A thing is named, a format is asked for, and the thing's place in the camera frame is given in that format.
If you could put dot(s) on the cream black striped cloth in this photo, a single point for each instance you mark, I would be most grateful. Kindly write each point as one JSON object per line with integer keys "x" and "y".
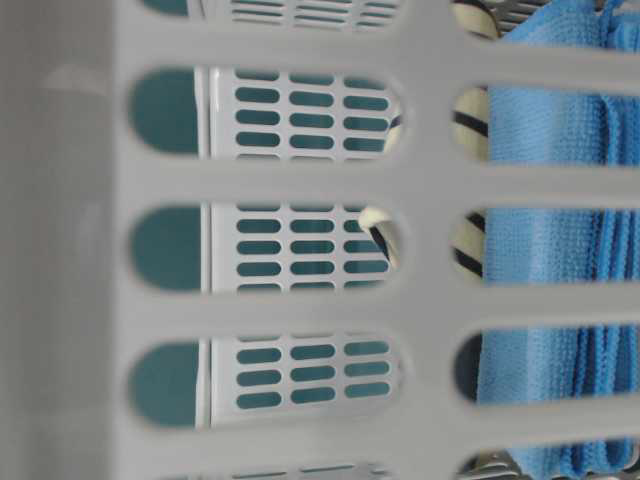
{"x": 470, "y": 121}

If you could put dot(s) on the white plastic shopping basket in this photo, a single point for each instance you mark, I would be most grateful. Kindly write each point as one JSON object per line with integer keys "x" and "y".
{"x": 76, "y": 180}

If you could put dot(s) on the blue microfiber cloth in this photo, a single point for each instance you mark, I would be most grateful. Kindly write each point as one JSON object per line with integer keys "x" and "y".
{"x": 532, "y": 127}

